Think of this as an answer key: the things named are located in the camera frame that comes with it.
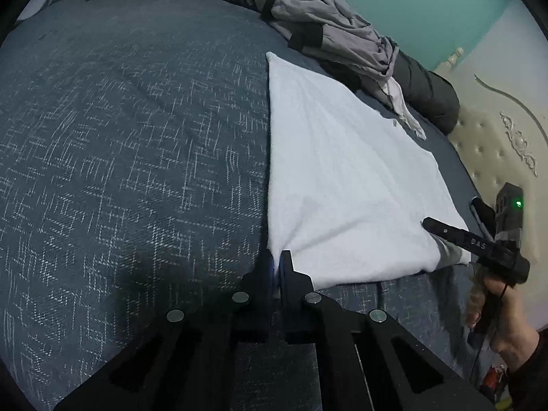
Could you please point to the white printed t-shirt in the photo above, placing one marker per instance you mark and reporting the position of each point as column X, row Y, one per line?
column 342, row 180

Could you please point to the person's right forearm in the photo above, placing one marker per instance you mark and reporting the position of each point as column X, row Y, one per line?
column 531, row 376

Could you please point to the bed with blue sheet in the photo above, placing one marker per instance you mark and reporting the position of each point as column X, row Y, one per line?
column 128, row 158

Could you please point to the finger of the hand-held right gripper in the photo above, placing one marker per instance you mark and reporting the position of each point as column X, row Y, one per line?
column 454, row 235

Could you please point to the crumpled white garment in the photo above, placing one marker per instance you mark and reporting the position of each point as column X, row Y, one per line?
column 406, row 111

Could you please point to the red packet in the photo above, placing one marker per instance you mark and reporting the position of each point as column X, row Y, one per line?
column 494, row 383

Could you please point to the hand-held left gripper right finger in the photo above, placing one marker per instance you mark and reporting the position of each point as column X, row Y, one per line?
column 287, row 282

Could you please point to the person's right hand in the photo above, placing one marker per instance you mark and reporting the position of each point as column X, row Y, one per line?
column 513, row 325

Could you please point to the cream tufted headboard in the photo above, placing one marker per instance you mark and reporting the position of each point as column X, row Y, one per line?
column 492, row 145

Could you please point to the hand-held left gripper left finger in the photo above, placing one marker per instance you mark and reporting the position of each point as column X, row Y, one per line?
column 267, row 278

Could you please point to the light grey garment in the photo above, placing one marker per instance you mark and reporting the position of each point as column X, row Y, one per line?
column 338, row 25

